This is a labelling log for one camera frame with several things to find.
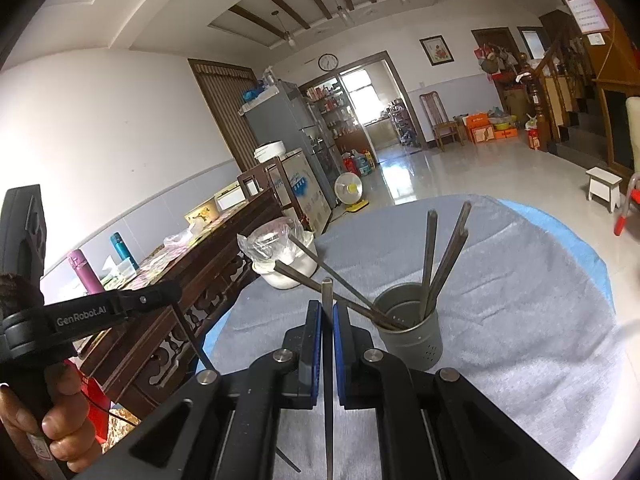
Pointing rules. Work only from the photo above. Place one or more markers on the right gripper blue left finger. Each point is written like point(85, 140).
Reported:
point(300, 385)

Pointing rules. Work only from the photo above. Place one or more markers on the orange cardboard box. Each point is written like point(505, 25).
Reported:
point(483, 127)

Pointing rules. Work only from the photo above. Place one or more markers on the purple thermos bottle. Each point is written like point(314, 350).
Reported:
point(84, 272)

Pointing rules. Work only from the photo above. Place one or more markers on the cream sofa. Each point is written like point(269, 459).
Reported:
point(633, 115)

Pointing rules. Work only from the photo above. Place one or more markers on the small white fan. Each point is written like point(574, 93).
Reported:
point(348, 189)

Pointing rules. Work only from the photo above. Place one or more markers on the red gift box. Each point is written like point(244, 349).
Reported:
point(99, 404)

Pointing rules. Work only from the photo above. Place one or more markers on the red plastic child chair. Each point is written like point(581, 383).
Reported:
point(632, 197)

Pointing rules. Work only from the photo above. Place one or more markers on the carved dark wood sideboard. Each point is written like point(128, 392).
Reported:
point(140, 363)

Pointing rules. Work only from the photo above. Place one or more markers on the white bowl with plastic bag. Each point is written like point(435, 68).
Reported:
point(271, 243)

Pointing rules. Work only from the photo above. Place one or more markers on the wooden chair by wall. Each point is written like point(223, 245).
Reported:
point(441, 125)

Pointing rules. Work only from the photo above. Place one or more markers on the teal thermos bottle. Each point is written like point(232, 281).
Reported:
point(123, 250)

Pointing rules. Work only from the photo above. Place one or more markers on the white step stool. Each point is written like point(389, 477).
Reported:
point(604, 185)

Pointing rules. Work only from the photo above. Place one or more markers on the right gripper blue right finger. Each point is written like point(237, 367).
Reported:
point(356, 380)

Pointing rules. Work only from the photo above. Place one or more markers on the white chest freezer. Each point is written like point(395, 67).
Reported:
point(290, 177)

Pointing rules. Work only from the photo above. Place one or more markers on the person left hand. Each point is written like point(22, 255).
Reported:
point(66, 424)

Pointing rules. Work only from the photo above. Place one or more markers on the round wall clock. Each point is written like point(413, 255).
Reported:
point(328, 62)

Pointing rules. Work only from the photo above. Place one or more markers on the grey felt table cloth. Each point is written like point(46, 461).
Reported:
point(526, 316)

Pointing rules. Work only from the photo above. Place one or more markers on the dark chopstick crossing diagonal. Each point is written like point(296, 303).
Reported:
point(429, 252)

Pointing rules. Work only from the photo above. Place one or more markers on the framed flower picture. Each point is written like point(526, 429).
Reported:
point(436, 50)

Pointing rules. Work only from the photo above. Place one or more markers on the grey refrigerator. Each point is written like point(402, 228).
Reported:
point(282, 113)

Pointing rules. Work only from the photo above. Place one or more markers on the dark metal utensil holder cup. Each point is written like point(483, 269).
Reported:
point(420, 345)

